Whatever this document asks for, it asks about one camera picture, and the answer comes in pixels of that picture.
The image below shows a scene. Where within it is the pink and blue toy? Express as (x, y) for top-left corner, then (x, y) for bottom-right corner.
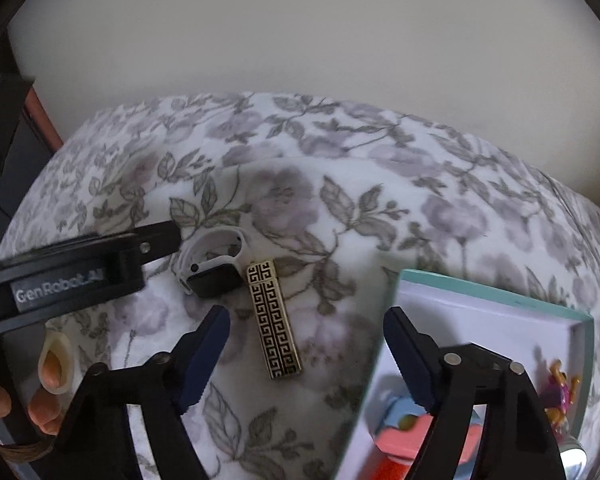
(372, 391), (486, 463)

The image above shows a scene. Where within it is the person's left hand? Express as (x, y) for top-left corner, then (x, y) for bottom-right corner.
(0, 335), (76, 436)

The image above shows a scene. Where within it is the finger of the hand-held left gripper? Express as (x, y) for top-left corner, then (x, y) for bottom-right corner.
(122, 220), (182, 267)

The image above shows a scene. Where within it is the red-brown wooden frame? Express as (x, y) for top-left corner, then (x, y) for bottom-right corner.
(24, 87), (65, 153)

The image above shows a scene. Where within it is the orange tube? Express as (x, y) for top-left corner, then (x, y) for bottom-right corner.
(375, 452), (421, 480)

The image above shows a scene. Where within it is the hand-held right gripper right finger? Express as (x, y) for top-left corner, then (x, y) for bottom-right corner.
(384, 306), (566, 480)

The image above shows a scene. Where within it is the white smart watch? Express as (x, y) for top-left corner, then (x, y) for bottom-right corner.
(175, 227), (247, 298)

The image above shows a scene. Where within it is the gold patterned lighter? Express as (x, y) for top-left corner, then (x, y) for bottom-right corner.
(245, 258), (303, 378)

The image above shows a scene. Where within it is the teal shallow box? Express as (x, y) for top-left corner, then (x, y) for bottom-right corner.
(332, 268), (596, 480)

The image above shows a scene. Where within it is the brown wrist strap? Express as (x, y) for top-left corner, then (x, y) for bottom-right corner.
(0, 430), (56, 463)

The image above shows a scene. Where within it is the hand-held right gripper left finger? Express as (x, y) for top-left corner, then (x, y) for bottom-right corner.
(42, 307), (231, 480)

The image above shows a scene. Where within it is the pink and orange toy figure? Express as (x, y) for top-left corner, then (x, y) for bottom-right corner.
(540, 358), (583, 443)

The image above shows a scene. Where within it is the dark cabinet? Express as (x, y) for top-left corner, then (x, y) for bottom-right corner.
(0, 110), (56, 261)

